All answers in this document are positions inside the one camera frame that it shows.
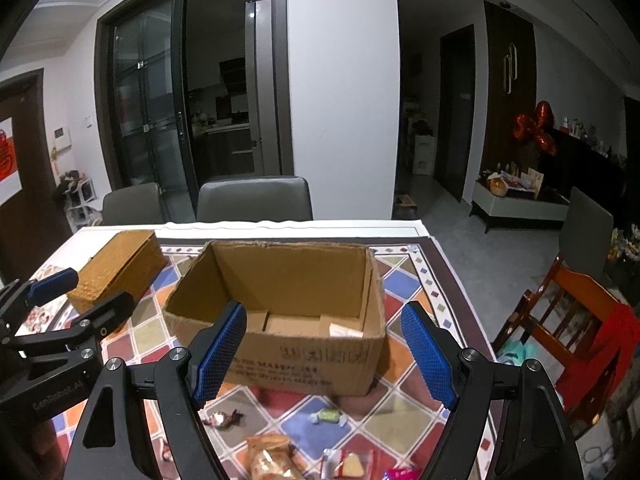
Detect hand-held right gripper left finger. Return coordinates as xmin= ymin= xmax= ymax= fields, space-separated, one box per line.
xmin=62 ymin=300 xmax=249 ymax=480

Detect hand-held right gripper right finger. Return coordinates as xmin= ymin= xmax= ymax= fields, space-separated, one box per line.
xmin=399 ymin=301 xmax=586 ymax=480

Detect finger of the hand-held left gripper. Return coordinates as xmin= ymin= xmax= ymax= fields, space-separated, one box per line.
xmin=0 ymin=267 xmax=80 ymax=334
xmin=14 ymin=290 xmax=136 ymax=357

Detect brown cardboard box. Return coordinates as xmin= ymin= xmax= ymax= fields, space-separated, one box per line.
xmin=161 ymin=240 xmax=387 ymax=397

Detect clear triangular cake packet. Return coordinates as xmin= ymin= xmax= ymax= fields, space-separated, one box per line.
xmin=320 ymin=447 xmax=375 ymax=480

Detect woven wicker basket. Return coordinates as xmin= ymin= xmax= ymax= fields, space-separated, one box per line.
xmin=66 ymin=230 xmax=168 ymax=313

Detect brown entrance door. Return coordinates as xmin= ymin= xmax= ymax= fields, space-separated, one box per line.
xmin=0 ymin=70 xmax=63 ymax=281

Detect dark red wrapped candy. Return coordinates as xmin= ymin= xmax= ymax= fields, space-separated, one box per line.
xmin=201 ymin=408 xmax=244 ymax=428

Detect checked colourful tablecloth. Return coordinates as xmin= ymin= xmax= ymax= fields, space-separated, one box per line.
xmin=15 ymin=237 xmax=501 ymax=480

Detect white packet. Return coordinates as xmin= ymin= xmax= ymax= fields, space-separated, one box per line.
xmin=327 ymin=322 xmax=366 ymax=339

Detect white shoe shelf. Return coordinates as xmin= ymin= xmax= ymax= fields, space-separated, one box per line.
xmin=57 ymin=170 xmax=103 ymax=226

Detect grey upholstered chair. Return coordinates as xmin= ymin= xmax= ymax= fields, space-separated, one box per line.
xmin=196 ymin=176 xmax=314 ymax=222
xmin=101 ymin=182 xmax=166 ymax=226
xmin=558 ymin=186 xmax=615 ymax=281

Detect brown snack packet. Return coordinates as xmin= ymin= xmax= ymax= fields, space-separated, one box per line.
xmin=245 ymin=434 xmax=306 ymax=480

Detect green wrapped candy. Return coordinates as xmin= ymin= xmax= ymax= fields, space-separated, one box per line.
xmin=309 ymin=408 xmax=346 ymax=425

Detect red paper door decoration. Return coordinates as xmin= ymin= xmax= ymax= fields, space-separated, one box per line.
xmin=0 ymin=117 xmax=23 ymax=206

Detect white low cabinet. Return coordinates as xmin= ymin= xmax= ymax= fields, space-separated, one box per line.
xmin=470 ymin=180 xmax=571 ymax=233

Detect wooden spindle chair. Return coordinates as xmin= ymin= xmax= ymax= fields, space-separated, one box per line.
xmin=492 ymin=254 xmax=640 ymax=436

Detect red cloth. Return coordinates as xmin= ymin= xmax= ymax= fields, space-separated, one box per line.
xmin=555 ymin=302 xmax=640 ymax=413

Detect pile of gift packages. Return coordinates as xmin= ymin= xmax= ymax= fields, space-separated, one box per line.
xmin=479 ymin=162 xmax=546 ymax=199

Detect white carton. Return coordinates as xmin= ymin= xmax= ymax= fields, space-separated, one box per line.
xmin=412 ymin=134 xmax=435 ymax=176

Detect glass sliding door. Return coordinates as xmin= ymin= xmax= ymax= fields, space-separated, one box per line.
xmin=95 ymin=0 xmax=193 ymax=201

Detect dark sideboard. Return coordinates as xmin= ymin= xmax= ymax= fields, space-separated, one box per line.
xmin=537 ymin=127 xmax=628 ymax=211

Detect dark wooden door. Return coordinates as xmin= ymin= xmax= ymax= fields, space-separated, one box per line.
xmin=482 ymin=0 xmax=538 ymax=191

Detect red foil balloons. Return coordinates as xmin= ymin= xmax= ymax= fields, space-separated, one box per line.
xmin=512 ymin=101 xmax=558 ymax=157

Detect silver refrigerator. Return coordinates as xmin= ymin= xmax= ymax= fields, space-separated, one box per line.
xmin=244 ymin=0 xmax=281 ymax=178

